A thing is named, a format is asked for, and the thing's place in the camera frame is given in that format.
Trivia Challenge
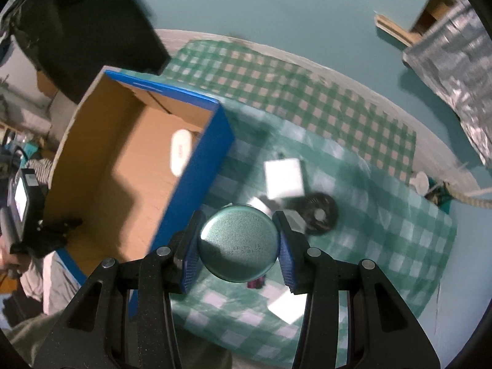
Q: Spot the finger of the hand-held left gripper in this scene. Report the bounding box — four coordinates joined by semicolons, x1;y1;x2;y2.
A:
38;217;84;256

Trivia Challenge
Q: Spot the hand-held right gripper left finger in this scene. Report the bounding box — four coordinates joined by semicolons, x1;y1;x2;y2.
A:
33;209;208;369

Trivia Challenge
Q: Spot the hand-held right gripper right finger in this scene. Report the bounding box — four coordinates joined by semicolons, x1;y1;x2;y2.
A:
272;211;441;369

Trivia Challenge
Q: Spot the green round tin can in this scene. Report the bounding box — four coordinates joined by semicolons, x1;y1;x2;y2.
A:
198;204;279;283

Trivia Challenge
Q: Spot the brown cardboard box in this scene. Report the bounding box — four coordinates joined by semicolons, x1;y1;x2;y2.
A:
40;67;236;318

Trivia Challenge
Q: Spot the white power adapter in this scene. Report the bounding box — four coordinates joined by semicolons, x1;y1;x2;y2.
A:
264;157;307;200

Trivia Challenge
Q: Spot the person's left hand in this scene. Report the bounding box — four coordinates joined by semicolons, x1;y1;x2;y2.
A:
0;234;33;277

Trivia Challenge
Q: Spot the striped cloth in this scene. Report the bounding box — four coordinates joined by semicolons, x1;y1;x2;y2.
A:
23;157;55;187

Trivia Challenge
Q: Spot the grey cloth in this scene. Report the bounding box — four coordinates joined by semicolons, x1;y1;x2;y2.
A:
42;253;87;316

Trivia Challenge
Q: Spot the small black fan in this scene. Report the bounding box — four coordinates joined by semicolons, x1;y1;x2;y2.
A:
302;192;339;236

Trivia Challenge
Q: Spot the white oval case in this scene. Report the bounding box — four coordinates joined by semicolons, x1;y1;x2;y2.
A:
169;130;200;177

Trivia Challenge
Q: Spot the olive cloth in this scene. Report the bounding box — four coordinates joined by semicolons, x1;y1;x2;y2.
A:
0;309;233;369

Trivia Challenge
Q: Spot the green checked tablecloth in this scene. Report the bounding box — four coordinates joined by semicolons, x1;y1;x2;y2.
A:
159;38;458;366

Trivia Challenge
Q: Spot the white plastic cap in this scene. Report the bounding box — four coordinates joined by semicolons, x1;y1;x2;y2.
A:
409;172;430;195

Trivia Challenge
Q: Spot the large dark object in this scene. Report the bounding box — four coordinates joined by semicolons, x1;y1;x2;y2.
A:
11;0;172;104

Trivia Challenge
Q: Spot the wooden strip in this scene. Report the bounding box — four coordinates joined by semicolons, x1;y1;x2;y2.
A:
375;13;423;49

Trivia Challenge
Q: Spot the silver foil sheet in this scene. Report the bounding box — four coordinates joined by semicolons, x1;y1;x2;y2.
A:
402;0;492;166

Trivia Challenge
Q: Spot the brown cardboard piece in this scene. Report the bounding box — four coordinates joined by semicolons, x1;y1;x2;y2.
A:
411;0;464;36

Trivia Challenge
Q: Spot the thick beige rope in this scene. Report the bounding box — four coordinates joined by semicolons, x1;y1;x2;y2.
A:
442;181;492;210

